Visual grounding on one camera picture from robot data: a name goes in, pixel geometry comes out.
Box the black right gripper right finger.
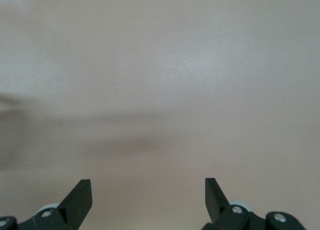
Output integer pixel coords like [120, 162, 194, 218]
[202, 177, 307, 230]

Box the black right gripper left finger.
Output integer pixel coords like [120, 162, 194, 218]
[0, 179, 93, 230]

